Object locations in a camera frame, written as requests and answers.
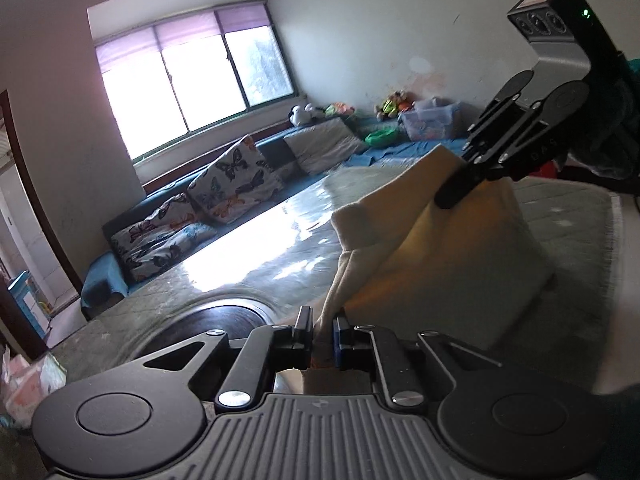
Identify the brown plush bear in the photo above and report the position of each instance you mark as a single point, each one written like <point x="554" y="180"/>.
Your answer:
<point x="402" y="97"/>

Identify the blue box by door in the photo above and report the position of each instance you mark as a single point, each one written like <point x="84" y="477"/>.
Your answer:
<point x="25" y="300"/>

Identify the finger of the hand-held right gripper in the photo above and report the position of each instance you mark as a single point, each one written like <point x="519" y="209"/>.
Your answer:
<point x="482" y="125"/>
<point x="450" y="192"/>

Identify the blue sofa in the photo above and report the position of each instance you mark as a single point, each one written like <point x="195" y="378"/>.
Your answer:
<point x="272" y="147"/>

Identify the green bowl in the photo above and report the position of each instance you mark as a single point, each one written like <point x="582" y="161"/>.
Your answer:
<point x="381" y="137"/>

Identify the cream cloth garment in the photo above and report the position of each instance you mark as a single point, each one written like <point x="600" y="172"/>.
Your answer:
<point x="450" y="260"/>

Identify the grey pillow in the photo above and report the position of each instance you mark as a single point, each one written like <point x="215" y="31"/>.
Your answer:
<point x="325" y="145"/>

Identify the dark wooden door frame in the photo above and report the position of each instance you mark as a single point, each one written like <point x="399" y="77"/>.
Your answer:
<point x="50" y="230"/>

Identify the black round cooktop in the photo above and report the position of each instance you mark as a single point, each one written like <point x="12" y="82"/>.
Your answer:
<point x="225" y="315"/>

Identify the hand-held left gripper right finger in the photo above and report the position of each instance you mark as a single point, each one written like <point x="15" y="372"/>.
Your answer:
<point x="342" y="342"/>

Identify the small blue towel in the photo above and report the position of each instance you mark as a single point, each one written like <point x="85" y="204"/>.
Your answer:
<point x="102" y="280"/>

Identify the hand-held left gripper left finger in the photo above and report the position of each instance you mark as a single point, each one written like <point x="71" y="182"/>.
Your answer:
<point x="305" y="335"/>

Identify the orange green toy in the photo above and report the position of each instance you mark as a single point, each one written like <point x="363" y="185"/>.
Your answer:
<point x="340" y="108"/>

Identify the pink white plastic package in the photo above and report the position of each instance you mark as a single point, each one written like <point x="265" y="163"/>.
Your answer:
<point x="30" y="390"/>

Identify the butterfly print pillow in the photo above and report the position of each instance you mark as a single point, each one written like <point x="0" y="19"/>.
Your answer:
<point x="165" y="255"/>
<point x="155" y="217"/>
<point x="235" y="180"/>

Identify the clear plastic storage box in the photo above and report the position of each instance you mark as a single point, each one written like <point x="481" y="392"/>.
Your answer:
<point x="430" y="122"/>

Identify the blue terry sofa towel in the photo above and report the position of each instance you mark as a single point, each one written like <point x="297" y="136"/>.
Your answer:
<point x="400" y="152"/>

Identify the black white plush toy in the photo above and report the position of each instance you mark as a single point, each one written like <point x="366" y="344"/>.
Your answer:
<point x="302" y="116"/>

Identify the window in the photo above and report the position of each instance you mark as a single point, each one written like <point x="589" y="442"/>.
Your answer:
<point x="200" y="75"/>

